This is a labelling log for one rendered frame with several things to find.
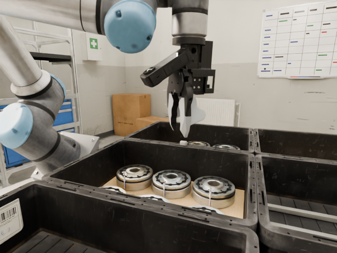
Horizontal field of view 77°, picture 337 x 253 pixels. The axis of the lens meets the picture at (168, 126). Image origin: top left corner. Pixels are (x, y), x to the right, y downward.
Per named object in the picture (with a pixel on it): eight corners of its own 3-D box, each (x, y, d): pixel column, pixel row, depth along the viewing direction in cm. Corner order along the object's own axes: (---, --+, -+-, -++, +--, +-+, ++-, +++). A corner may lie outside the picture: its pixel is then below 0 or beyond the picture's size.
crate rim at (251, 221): (37, 189, 42) (36, 178, 41) (122, 145, 69) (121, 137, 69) (257, 244, 28) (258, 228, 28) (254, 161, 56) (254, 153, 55)
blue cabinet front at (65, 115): (6, 167, 193) (-5, 106, 181) (75, 145, 254) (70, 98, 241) (8, 168, 192) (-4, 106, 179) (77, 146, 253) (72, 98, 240)
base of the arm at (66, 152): (34, 171, 76) (11, 158, 68) (60, 136, 83) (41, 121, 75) (62, 183, 69) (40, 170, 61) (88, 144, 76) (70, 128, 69)
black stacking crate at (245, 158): (45, 231, 44) (38, 180, 42) (123, 172, 71) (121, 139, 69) (248, 299, 31) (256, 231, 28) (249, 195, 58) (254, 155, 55)
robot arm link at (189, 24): (182, 10, 40) (165, 18, 47) (181, 36, 41) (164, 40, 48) (215, 14, 43) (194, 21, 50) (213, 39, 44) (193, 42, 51)
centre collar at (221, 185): (201, 188, 51) (201, 185, 51) (205, 179, 56) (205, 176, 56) (222, 192, 50) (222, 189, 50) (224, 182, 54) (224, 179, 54)
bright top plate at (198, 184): (188, 193, 50) (188, 191, 50) (197, 175, 59) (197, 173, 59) (233, 202, 47) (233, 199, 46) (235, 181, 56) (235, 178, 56)
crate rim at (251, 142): (122, 145, 69) (121, 137, 69) (158, 125, 97) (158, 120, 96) (254, 161, 56) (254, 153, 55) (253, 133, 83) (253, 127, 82)
